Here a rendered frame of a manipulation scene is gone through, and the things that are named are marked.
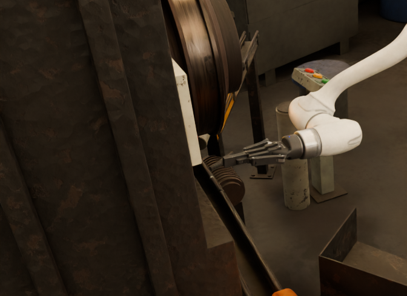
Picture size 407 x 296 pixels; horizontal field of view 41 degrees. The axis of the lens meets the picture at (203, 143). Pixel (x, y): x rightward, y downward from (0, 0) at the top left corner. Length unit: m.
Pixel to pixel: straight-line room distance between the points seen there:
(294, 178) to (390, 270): 1.14
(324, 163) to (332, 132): 0.93
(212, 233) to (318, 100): 0.78
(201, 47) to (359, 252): 0.66
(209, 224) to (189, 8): 0.47
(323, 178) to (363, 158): 0.40
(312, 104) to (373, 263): 0.58
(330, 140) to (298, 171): 0.83
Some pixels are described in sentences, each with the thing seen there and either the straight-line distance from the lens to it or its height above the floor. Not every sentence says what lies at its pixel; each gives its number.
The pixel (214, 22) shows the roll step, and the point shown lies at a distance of 1.27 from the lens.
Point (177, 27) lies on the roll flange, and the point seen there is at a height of 1.24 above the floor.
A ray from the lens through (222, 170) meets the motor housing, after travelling 1.96.
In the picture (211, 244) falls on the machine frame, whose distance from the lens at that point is 1.10.
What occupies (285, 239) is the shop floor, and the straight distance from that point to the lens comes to 2.44.
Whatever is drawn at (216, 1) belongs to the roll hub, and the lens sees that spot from 1.33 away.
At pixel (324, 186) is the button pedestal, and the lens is 2.66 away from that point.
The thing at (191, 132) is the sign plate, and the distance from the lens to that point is 0.96.
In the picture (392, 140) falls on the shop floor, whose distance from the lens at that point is 3.13.
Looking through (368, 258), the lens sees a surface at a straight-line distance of 1.45.
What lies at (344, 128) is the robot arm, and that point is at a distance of 1.69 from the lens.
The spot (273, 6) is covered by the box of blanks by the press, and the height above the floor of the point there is 0.54.
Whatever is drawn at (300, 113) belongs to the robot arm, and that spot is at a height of 0.76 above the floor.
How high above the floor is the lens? 1.58
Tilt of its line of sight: 29 degrees down
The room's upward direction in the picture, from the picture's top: 10 degrees counter-clockwise
